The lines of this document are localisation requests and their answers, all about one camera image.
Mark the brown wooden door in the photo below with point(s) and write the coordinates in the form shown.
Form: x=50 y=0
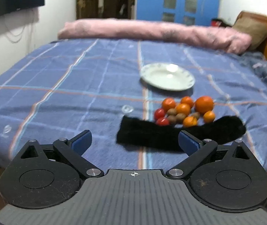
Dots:
x=86 y=0

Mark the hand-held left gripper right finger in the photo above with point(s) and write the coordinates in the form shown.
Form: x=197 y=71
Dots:
x=188 y=143

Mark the dark orange mandarin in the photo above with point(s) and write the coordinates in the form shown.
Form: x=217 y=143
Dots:
x=168 y=104

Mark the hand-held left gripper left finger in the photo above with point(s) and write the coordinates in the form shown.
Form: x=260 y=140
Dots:
x=82 y=141

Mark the red tomato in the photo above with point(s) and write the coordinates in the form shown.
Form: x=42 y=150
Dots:
x=159 y=113
x=162 y=121

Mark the red and black bag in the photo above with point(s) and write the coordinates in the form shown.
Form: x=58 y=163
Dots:
x=219 y=23

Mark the white floral-rim plate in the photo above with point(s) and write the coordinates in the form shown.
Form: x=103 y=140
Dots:
x=168 y=77

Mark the grey-blue blanket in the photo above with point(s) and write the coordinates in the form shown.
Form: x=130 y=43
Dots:
x=264 y=68

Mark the blue plaid bed sheet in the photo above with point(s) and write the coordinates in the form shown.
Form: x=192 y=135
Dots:
x=65 y=86

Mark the black fuzzy cloth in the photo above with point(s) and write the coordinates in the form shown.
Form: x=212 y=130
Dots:
x=147 y=136

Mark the pink floral quilt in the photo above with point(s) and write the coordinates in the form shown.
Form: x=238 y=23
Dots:
x=147 y=30

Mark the brown pillow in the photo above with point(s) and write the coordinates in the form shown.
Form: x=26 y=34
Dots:
x=250 y=31

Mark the large orange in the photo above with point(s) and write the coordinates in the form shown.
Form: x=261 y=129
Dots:
x=204 y=104

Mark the blue wardrobe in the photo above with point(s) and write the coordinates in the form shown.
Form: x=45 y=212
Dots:
x=154 y=0

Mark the brown kiwi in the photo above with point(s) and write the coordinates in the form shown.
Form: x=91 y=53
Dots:
x=180 y=118
x=195 y=115
x=171 y=111
x=171 y=120

